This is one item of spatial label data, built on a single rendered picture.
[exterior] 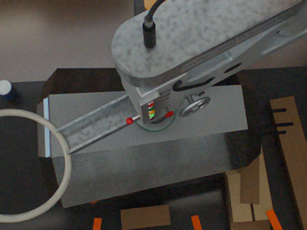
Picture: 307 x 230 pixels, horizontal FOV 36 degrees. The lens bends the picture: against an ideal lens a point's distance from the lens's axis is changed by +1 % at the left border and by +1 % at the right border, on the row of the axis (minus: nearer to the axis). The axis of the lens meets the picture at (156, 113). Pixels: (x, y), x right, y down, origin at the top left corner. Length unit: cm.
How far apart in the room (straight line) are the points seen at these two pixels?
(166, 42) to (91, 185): 114
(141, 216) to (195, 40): 163
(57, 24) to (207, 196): 160
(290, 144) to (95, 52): 147
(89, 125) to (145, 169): 46
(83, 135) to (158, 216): 103
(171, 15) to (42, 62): 194
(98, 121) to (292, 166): 148
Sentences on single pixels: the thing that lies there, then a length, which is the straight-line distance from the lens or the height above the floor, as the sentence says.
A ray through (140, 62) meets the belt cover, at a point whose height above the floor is 167.
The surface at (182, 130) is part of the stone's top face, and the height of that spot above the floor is 80.
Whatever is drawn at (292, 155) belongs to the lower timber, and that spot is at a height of 9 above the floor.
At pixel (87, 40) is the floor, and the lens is 343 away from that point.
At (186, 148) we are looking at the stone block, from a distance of 239.
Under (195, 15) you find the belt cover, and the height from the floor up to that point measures 167.
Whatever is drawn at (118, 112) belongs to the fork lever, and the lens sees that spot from 213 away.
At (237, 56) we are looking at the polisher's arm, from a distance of 188.
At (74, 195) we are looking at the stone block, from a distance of 253.
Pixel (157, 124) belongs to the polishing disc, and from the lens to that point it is 231.
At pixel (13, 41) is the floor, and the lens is 355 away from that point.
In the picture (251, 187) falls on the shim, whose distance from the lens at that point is 295.
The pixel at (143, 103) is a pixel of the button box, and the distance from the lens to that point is 168.
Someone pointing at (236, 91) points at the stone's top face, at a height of 80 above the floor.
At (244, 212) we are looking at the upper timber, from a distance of 295.
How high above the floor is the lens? 310
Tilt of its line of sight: 75 degrees down
